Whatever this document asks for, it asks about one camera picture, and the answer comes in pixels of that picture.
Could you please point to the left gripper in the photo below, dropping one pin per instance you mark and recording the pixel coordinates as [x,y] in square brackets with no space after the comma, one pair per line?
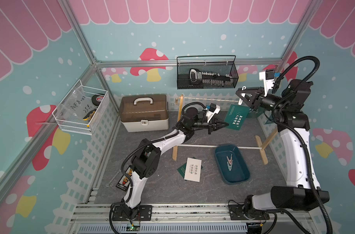
[215,126]

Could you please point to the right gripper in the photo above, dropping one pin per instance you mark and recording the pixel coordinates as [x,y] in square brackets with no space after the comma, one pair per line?
[251,101]

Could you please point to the white clothespin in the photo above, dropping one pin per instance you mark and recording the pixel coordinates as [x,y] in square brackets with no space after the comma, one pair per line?
[242,95]

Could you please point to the green postcard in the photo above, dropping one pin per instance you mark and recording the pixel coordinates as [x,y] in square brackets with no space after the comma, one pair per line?
[181,170]
[236,116]
[254,114]

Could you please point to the pink clothespin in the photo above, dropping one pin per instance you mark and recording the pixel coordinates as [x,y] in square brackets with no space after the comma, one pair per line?
[229,158]

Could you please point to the mint green clothespin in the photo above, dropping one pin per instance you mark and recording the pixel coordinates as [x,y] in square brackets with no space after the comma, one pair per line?
[230,165]

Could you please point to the wooden postcard rack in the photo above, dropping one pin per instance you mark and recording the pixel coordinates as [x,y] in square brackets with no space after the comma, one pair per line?
[254,133]

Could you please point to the white postcard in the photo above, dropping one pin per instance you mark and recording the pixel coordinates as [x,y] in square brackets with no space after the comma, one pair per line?
[192,169]

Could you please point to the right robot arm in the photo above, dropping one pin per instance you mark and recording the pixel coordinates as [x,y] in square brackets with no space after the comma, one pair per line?
[302,191]

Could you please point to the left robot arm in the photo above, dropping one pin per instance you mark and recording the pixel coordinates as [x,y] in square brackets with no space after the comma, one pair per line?
[143,162]

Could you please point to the teal plastic tray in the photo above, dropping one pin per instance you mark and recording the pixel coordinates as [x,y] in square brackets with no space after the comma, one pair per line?
[240,172]

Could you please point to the brown lidded storage box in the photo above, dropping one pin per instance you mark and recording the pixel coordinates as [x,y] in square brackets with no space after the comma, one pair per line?
[142,113]

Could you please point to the screwdriver bit set case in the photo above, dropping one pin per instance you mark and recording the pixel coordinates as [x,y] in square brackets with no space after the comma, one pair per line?
[123,183]

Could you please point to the black tape roll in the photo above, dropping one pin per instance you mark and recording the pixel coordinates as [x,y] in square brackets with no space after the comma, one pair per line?
[97,99]

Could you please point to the clear plastic bag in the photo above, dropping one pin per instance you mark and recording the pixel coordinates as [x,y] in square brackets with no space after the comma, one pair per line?
[78,103]

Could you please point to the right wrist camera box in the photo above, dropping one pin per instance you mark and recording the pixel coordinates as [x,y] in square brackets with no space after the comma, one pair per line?
[270,80]

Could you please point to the black mesh wall basket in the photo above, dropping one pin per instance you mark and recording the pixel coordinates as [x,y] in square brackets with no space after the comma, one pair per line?
[222,64]

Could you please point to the yellow handled tool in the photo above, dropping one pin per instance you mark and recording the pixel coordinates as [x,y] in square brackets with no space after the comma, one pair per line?
[89,115]

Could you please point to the clear wire wall basket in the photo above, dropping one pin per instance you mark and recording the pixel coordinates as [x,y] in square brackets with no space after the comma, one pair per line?
[67,122]

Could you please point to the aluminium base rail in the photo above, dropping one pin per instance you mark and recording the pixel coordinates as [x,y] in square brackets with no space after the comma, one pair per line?
[164,218]

